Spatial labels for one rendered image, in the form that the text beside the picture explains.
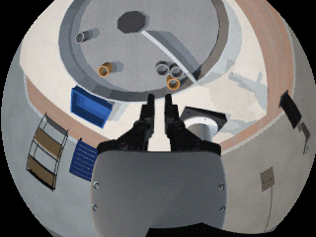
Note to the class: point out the bronze bushing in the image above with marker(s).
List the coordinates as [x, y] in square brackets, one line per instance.
[101, 70]
[173, 86]

